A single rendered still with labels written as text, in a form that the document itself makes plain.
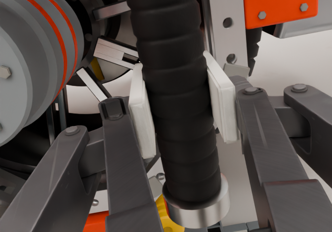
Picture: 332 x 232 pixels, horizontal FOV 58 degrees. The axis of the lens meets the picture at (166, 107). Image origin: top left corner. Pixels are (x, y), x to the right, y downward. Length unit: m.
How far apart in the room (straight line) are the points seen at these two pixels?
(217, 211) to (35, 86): 0.17
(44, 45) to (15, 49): 0.05
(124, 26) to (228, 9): 0.34
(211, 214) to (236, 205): 1.11
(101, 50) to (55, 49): 0.20
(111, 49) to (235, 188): 1.02
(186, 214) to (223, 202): 0.02
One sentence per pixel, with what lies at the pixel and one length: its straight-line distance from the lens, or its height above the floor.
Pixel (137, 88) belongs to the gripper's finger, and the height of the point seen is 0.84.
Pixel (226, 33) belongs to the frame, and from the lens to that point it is 0.38.
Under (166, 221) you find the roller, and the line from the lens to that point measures 0.52.
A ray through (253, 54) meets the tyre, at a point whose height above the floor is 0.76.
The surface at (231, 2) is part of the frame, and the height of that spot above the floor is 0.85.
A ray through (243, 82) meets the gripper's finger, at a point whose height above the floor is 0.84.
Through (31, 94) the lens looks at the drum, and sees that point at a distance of 0.26.
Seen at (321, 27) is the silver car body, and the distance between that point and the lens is 0.66.
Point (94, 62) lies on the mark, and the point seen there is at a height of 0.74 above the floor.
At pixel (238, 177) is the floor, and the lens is 1.44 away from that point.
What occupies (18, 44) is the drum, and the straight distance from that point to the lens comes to 0.25.
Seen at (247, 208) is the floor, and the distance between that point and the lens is 1.30.
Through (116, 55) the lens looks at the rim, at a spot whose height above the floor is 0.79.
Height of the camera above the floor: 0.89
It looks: 24 degrees down
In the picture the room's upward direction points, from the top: 11 degrees counter-clockwise
